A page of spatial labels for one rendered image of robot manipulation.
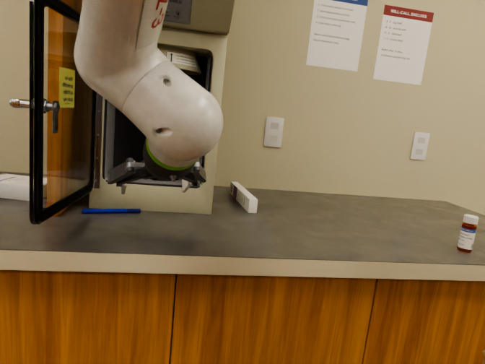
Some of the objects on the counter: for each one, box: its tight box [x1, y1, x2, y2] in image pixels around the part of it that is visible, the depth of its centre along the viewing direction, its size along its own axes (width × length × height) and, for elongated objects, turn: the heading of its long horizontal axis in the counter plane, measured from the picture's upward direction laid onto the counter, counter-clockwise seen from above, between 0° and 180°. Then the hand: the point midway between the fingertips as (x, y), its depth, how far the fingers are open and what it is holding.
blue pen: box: [82, 209, 141, 214], centre depth 97 cm, size 1×14×1 cm, turn 84°
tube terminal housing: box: [89, 26, 227, 215], centre depth 107 cm, size 25×32×77 cm
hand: (154, 185), depth 86 cm, fingers open, 13 cm apart
